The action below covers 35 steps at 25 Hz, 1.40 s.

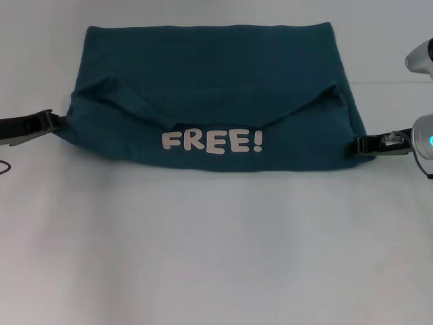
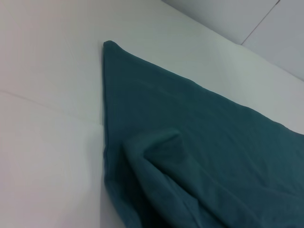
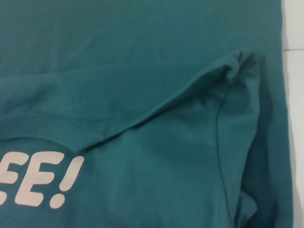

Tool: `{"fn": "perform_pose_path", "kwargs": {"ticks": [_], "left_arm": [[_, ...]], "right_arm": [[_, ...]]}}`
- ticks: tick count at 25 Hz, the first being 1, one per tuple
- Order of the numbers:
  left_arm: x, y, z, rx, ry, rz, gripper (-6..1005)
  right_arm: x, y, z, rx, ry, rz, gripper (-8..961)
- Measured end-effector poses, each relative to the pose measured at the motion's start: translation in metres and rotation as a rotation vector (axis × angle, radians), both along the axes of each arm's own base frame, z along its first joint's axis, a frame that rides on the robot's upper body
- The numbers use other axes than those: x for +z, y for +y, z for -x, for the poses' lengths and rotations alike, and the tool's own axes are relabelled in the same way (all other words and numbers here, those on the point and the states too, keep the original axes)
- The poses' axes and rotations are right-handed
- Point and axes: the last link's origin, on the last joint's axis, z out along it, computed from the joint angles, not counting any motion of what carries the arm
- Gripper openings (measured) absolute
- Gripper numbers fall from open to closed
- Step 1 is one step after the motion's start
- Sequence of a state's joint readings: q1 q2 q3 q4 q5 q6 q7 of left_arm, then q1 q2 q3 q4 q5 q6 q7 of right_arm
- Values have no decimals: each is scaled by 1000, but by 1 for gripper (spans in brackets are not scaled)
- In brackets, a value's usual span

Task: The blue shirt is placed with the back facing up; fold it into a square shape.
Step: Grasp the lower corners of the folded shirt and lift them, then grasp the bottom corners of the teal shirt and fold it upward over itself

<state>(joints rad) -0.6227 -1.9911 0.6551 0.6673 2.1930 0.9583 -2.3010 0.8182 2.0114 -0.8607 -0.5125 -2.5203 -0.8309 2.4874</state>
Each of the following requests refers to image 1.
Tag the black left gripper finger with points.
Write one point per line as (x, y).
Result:
(59, 122)

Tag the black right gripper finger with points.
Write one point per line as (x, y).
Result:
(363, 145)

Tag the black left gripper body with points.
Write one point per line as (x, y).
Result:
(23, 127)

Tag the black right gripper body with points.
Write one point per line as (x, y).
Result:
(389, 144)

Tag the teal blue t-shirt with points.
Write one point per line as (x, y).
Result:
(216, 84)

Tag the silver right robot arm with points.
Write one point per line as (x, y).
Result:
(423, 135)

